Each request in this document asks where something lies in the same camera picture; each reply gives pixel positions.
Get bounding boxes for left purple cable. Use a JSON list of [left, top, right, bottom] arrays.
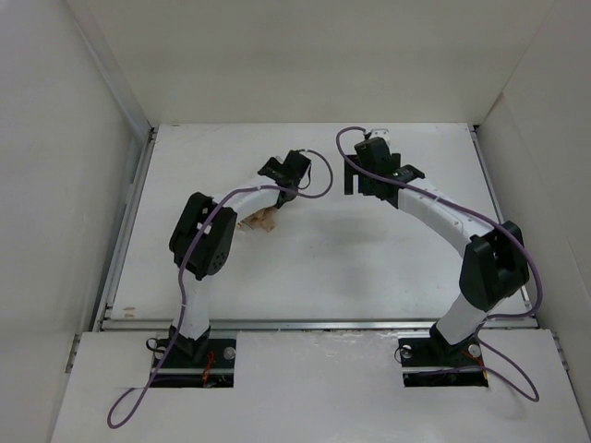
[[106, 150, 334, 428]]

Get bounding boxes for clear plastic box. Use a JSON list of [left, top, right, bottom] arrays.
[[236, 208, 277, 233]]

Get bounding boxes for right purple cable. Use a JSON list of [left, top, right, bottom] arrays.
[[335, 126, 542, 402]]

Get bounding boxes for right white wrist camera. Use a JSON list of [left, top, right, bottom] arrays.
[[364, 128, 390, 143]]

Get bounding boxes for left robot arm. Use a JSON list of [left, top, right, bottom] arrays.
[[169, 150, 311, 365]]

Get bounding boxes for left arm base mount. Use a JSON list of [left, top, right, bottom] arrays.
[[150, 337, 236, 389]]

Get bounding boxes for long wood block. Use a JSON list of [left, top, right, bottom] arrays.
[[249, 208, 277, 233]]

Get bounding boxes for purple cable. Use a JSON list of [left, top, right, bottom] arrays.
[[106, 150, 334, 428], [335, 126, 542, 402]]

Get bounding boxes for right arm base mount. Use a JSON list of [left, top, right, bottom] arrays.
[[396, 337, 488, 388]]

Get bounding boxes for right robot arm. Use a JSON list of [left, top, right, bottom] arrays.
[[344, 137, 529, 365]]

